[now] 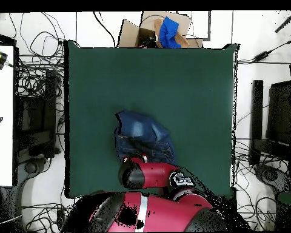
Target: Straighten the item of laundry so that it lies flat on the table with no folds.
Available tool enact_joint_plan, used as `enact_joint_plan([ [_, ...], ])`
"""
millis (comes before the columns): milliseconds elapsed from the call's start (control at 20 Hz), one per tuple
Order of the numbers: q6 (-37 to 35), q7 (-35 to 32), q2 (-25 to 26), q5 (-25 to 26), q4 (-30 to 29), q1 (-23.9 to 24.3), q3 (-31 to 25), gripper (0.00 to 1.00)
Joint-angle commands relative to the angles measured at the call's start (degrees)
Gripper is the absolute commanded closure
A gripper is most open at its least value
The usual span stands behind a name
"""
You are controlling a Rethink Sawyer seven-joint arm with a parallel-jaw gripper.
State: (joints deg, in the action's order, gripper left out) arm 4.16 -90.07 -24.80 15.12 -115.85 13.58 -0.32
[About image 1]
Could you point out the blue denim jeans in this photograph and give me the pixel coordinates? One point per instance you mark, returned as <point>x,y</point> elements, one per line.
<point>140,128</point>

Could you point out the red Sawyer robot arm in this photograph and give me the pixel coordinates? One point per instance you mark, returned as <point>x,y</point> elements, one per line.
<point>157,174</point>

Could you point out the black flat panel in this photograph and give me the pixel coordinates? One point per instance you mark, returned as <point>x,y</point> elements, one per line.
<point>280,111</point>

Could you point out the dark green table cloth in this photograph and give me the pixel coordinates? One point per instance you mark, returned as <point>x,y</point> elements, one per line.
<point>160,80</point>

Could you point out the brown cardboard box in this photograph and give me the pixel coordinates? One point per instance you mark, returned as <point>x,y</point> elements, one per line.
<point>129,34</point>

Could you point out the bright blue cloth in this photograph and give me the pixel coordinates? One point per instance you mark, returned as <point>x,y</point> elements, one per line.
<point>168,31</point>

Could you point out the black equipment stand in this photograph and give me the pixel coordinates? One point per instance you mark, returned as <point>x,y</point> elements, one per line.
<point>38,121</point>

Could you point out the black upright bar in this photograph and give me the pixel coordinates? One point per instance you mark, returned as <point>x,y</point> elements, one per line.
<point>256,116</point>

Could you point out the grey swivel chair base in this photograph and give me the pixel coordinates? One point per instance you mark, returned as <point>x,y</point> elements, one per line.
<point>31,167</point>
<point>269,174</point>

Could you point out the white side table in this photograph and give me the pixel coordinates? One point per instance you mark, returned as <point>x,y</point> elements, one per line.
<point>1,109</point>

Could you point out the black rod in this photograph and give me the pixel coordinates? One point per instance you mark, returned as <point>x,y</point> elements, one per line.
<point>286,23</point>

